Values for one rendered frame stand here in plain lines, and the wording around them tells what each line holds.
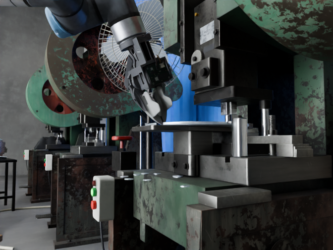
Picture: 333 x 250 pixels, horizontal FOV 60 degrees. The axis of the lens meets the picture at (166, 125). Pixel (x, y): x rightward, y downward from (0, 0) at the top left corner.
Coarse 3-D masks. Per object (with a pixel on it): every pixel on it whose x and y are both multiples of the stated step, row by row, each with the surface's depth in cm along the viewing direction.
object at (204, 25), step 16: (208, 0) 86; (208, 16) 86; (208, 32) 86; (208, 48) 86; (192, 64) 88; (208, 64) 81; (224, 64) 79; (240, 64) 82; (256, 64) 85; (192, 80) 87; (208, 80) 80; (224, 80) 79; (240, 80) 82; (256, 80) 85
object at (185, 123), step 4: (148, 124) 77; (152, 124) 75; (156, 124) 74; (164, 124) 72; (168, 124) 71; (172, 124) 70; (176, 124) 70; (180, 124) 69; (184, 124) 69; (188, 124) 69; (192, 124) 69; (196, 124) 68; (200, 124) 68; (204, 124) 68; (208, 124) 68; (212, 124) 69; (216, 124) 69; (220, 124) 69; (224, 124) 69; (228, 124) 70; (248, 124) 77
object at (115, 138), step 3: (114, 138) 103; (117, 138) 103; (120, 138) 103; (123, 138) 104; (126, 138) 104; (129, 138) 105; (132, 138) 106; (120, 141) 106; (123, 141) 106; (120, 144) 106; (123, 144) 106; (120, 147) 106; (123, 147) 106
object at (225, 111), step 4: (224, 104) 88; (228, 104) 87; (232, 104) 87; (236, 104) 87; (224, 108) 87; (228, 108) 87; (232, 108) 86; (236, 108) 87; (224, 112) 87; (228, 112) 87; (232, 112) 86; (236, 112) 87
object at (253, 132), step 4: (256, 128) 84; (216, 132) 87; (220, 132) 85; (224, 132) 84; (228, 132) 82; (248, 132) 82; (252, 132) 83; (256, 132) 84; (216, 136) 87; (220, 136) 85; (224, 136) 83; (228, 136) 82; (216, 140) 87; (220, 140) 85; (224, 140) 83; (228, 140) 82
